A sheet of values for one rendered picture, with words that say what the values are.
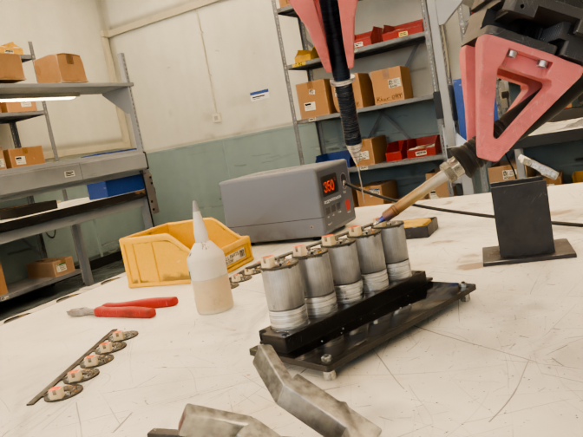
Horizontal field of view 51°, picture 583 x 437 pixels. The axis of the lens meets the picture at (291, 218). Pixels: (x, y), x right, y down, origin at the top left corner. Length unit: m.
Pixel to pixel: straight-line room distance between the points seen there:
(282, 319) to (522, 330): 0.15
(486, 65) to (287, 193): 0.44
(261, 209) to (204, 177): 5.32
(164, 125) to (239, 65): 1.08
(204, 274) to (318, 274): 0.16
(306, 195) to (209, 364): 0.41
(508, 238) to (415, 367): 0.23
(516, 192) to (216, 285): 0.27
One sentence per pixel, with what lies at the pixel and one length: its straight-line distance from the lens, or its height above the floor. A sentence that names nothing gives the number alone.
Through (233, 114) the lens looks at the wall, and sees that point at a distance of 5.88.
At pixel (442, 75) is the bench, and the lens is 2.36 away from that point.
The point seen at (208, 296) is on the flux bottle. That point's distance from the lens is 0.54.
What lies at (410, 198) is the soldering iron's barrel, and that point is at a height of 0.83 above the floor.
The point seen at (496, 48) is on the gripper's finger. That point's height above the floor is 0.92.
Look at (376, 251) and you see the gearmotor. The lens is 0.44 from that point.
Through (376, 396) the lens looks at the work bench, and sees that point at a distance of 0.33.
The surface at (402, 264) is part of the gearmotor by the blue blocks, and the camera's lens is 0.47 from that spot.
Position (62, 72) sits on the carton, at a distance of 3.41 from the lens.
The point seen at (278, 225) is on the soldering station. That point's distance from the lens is 0.82.
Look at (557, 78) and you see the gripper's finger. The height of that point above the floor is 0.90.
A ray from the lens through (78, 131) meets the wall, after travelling 6.24.
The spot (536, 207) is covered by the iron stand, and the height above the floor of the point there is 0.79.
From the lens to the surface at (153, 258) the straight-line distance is 0.71.
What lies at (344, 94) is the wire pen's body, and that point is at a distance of 0.39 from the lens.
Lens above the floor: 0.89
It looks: 7 degrees down
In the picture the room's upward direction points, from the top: 10 degrees counter-clockwise
